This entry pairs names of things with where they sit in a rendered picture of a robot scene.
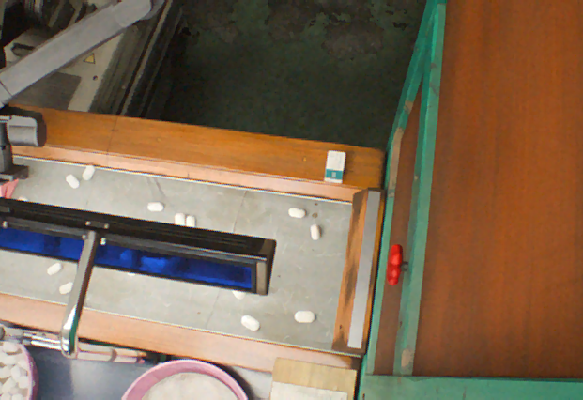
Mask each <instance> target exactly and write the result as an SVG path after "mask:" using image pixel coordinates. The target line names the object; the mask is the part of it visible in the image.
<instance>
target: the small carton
mask: <svg viewBox="0 0 583 400"><path fill-rule="evenodd" d="M345 154H346V153H344V152H337V151H329V156H328V162H327V169H325V175H324V181H328V182H334V183H341V182H343V174H344V168H345Z"/></svg>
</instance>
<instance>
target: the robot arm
mask: <svg viewBox="0 0 583 400"><path fill-rule="evenodd" d="M167 1H169V0H113V1H111V2H109V3H107V4H106V5H104V6H102V7H100V8H98V9H97V10H95V11H93V12H92V13H90V14H88V15H87V16H85V17H83V19H82V20H80V21H79V22H77V23H75V24H74V25H72V26H69V27H68V28H66V29H64V30H63V31H61V32H59V33H58V34H55V35H54V37H52V38H50V39H48V40H47V41H45V42H43V43H42V44H40V45H39V46H38V47H36V48H34V49H33V50H31V51H29V52H28V53H27V54H25V55H24V56H22V57H20V58H19V59H17V60H15V61H13V62H12V63H9V64H8V65H7V66H5V67H3V68H2V69H0V197H6V198H10V197H11V195H12V194H13V192H14V190H15V186H16V184H17V182H18V180H19V179H27V178H29V175H28V173H29V167H28V166H24V165H17V164H14V160H13V150H12V145H14V146H31V147H44V145H45V143H46V140H47V129H48V126H47V123H46V121H45V120H44V117H43V114H42V113H40V112H35V111H28V110H23V109H21V108H20V107H9V105H8V102H9V101H11V100H14V99H15V98H17V97H19V96H20V95H21V94H22V93H23V92H24V91H26V90H27V89H29V88H31V87H32V86H34V85H37V84H38V83H40V82H42V81H44V80H45V79H47V78H49V76H50V75H52V74H54V73H56V72H57V71H59V70H61V69H63V68H65V67H67V66H69V65H70V64H72V63H74V62H76V60H77V59H79V58H81V57H82V56H84V55H86V54H88V53H90V52H92V51H94V50H95V49H97V48H99V47H100V46H101V45H103V43H105V42H107V41H109V40H111V39H113V38H115V37H117V36H119V35H121V34H122V33H125V32H127V31H129V30H130V29H132V28H133V27H134V26H135V25H136V24H138V23H139V22H140V21H141V20H148V19H151V18H152V17H153V16H155V15H156V14H157V13H158V11H159V10H160V9H162V8H163V7H164V5H165V4H166V2H167Z"/></svg>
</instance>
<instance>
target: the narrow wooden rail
mask: <svg viewBox="0 0 583 400"><path fill-rule="evenodd" d="M66 307H67V305H64V304H59V303H53V302H48V301H42V300H36V299H31V298H26V297H21V296H15V295H9V294H5V293H0V320H1V321H6V322H9V323H11V324H17V325H22V326H27V327H33V328H38V329H44V330H46V331H53V332H59V333H60V332H61V324H62V320H63V317H64V313H65V310H66ZM81 321H82V323H81V326H80V329H79V334H78V336H81V337H83V338H85V339H91V340H96V341H102V342H107V343H112V344H119V345H123V346H128V347H134V348H140V349H144V350H151V351H157V352H161V353H167V355H173V356H178V357H184V358H189V359H195V360H201V361H206V362H216V363H222V364H227V365H228V366H234V367H239V368H245V369H251V370H255V371H262V372H268V373H273V367H274V362H275V358H281V359H287V360H292V361H299V362H308V363H315V364H321V365H326V366H331V367H338V368H344V369H348V370H355V371H357V379H355V387H358V386H359V382H360V374H361V357H357V356H350V355H345V354H339V353H333V352H327V351H321V350H316V349H310V348H304V347H298V346H287V345H282V344H275V343H270V342H264V341H257V340H252V339H246V338H240V337H235V336H232V335H229V334H223V333H217V332H211V331H200V330H195V329H189V328H182V327H177V326H171V324H166V323H161V322H154V321H148V320H143V319H137V318H131V317H125V316H121V315H115V314H109V313H104V312H98V311H92V310H86V309H84V312H83V316H82V319H81Z"/></svg>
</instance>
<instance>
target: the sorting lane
mask: <svg viewBox="0 0 583 400"><path fill-rule="evenodd" d="M13 160H14V164H17V165H24V166H28V167H29V173H28V175H29V178H27V179H19V180H18V182H17V184H16V186H15V190H14V192H13V194H12V195H11V197H10V198H11V199H18V198H20V197H26V198H27V200H28V201H30V202H36V203H42V204H49V205H55V206H61V207H68V208H79V209H85V211H93V212H99V213H105V214H112V215H118V216H124V217H132V218H137V219H144V220H150V221H157V222H164V223H175V215H176V214H178V213H183V214H184V215H185V223H187V217H188V216H190V215H192V216H193V217H194V227H196V228H203V229H208V230H216V231H223V232H228V233H236V234H241V235H249V236H256V237H261V238H266V239H274V240H275V241H276V250H275V256H274V262H273V268H272V273H271V278H270V284H269V290H268V295H267V296H259V295H257V294H256V295H253V294H247V293H246V296H244V298H243V299H241V300H239V299H237V298H236V296H235V295H234V292H233V291H232V290H227V289H221V288H216V287H210V286H203V285H192V284H185V283H180V282H174V281H172V280H167V279H162V278H155V277H149V276H143V275H137V274H135V275H133V276H129V275H128V274H127V273H126V272H119V271H113V270H112V269H102V268H96V267H95V270H94V274H93V278H92V282H91V285H90V288H89V291H88V295H87V299H86V302H85V307H84V308H85V309H86V310H92V311H98V312H104V313H109V314H115V315H121V316H125V317H131V318H137V319H143V320H148V321H154V322H161V323H166V324H171V326H177V327H182V328H189V329H195V330H200V331H211V332H217V333H223V334H229V335H232V336H235V337H240V338H246V339H252V340H257V341H264V342H270V343H275V344H282V345H287V346H298V347H304V348H310V349H316V350H321V351H327V352H333V353H339V354H345V355H350V356H357V357H361V356H360V355H354V354H347V353H342V352H336V351H331V350H330V349H331V348H332V342H333V335H334V327H335V320H336V314H337V306H338V299H339V293H340V286H341V280H342V274H343V268H344V267H345V254H346V247H347V241H348V232H349V225H350V216H351V209H352V203H347V202H340V201H333V200H327V199H319V198H313V197H305V196H298V195H291V194H284V193H276V192H269V191H262V190H256V189H249V188H241V187H235V186H227V185H221V184H213V183H206V182H200V181H192V180H186V179H179V178H171V177H159V176H152V175H145V174H138V173H131V172H130V171H128V172H123V170H116V169H110V168H103V167H97V166H95V167H96V172H95V174H94V176H92V178H91V179H89V180H85V179H83V172H84V170H85V168H86V166H88V165H82V164H76V163H69V162H57V161H50V160H43V159H37V158H30V157H24V156H18V155H13ZM68 175H74V176H75V178H76V179H77V180H78V181H79V186H78V187H77V188H72V187H71V186H70V185H69V183H68V182H67V181H66V177H67V176H68ZM151 202H161V203H163V210H162V211H149V210H148V209H147V205H148V204H149V203H151ZM291 208H298V209H303V210H304V212H305V214H304V216H303V217H302V218H299V217H293V216H290V215H289V209H291ZM315 224H316V225H318V226H319V232H320V238H319V239H318V240H314V238H313V236H312V230H310V228H312V226H313V225H315ZM54 264H60V265H62V270H60V271H59V272H57V273H56V274H55V275H50V274H49V273H48V269H49V268H50V267H51V266H52V265H54ZM77 267H78V264H72V263H66V262H60V261H56V260H54V259H48V258H42V257H36V256H31V255H26V254H15V253H9V252H3V251H0V293H5V294H9V295H15V296H21V297H26V298H31V299H36V300H42V301H48V302H53V303H59V304H64V305H67V303H68V300H69V294H70V292H69V293H67V294H61V293H60V291H59V290H60V287H61V286H63V285H67V284H68V282H71V283H73V280H74V276H75V273H76V269H77ZM298 312H311V313H314V314H315V320H314V321H312V322H298V321H297V320H296V314H297V313H298ZM246 315H248V316H250V317H252V318H254V319H255V320H257V321H258V322H259V328H258V329H257V330H255V331H253V330H251V329H249V328H247V327H246V326H244V325H243V324H241V318H243V317H244V316H246Z"/></svg>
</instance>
